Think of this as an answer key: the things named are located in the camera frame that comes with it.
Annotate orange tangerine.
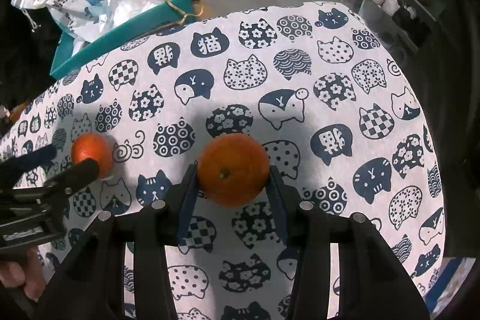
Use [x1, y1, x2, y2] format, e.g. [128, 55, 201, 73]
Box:
[197, 134, 269, 207]
[71, 133, 113, 179]

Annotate left hand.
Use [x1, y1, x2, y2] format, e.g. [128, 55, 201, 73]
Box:
[1, 246, 47, 302]

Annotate cat-pattern tablecloth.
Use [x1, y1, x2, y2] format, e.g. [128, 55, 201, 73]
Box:
[1, 2, 445, 319]

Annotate teal cardboard box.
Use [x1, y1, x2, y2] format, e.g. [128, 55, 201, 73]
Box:
[49, 4, 183, 79]

